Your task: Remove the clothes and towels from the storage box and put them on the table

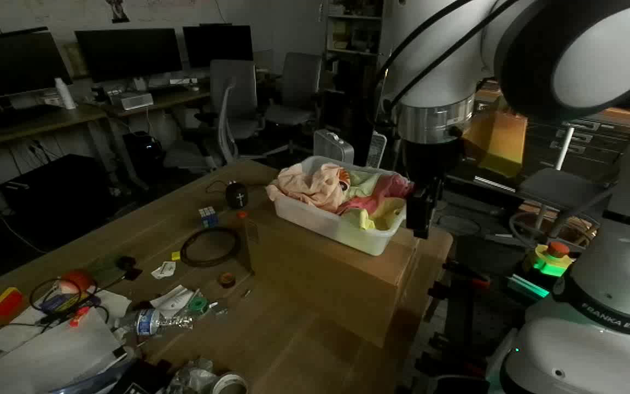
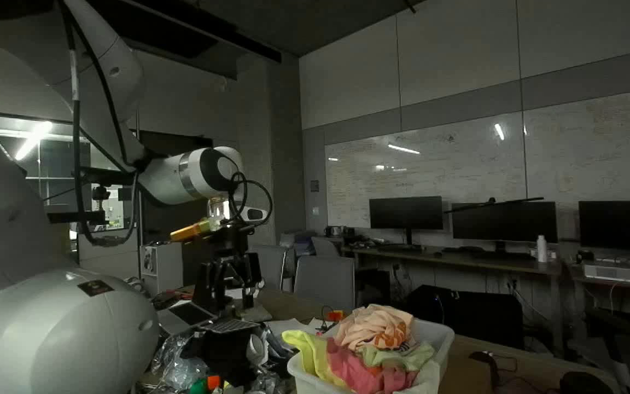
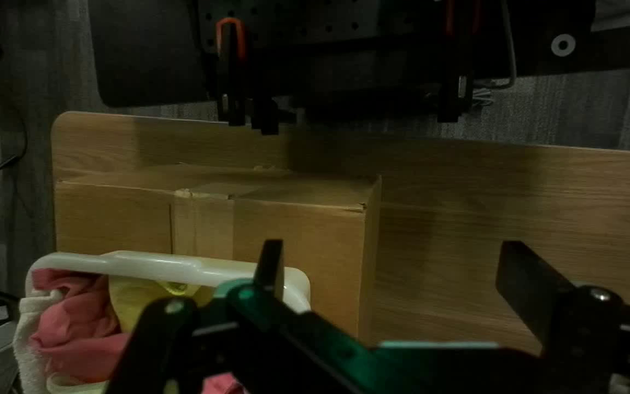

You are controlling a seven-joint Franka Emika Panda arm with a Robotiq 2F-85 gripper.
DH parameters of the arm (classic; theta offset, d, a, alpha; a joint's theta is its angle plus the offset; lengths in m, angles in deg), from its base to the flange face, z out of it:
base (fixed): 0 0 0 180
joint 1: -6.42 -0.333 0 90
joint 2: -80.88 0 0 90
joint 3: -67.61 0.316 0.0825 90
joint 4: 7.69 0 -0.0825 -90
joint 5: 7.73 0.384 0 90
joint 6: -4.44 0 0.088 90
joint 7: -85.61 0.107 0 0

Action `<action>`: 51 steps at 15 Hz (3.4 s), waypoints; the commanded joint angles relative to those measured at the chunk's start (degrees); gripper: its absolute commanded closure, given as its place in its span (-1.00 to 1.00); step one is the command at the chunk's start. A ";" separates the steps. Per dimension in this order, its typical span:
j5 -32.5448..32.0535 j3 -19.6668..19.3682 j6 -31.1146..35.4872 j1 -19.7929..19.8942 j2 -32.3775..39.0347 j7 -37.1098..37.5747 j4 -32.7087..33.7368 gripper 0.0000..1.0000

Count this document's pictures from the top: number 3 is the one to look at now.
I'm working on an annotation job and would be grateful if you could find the white plastic storage box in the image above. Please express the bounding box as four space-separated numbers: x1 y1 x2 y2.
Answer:
12 251 313 394

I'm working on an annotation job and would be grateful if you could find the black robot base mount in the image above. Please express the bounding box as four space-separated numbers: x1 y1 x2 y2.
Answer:
88 0 630 133

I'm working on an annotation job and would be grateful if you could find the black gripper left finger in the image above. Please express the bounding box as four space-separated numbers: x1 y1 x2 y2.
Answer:
105 240 345 394

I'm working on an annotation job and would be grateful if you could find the brown cardboard box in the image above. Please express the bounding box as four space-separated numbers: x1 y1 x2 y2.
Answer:
55 166 381 340

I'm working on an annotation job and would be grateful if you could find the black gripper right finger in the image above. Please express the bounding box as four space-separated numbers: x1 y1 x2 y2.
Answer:
495 241 630 394

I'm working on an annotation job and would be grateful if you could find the pink cloth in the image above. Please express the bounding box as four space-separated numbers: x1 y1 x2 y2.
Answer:
28 269 214 394

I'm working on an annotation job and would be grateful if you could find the white towel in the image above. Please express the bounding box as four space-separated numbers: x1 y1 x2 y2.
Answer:
14 292 61 394

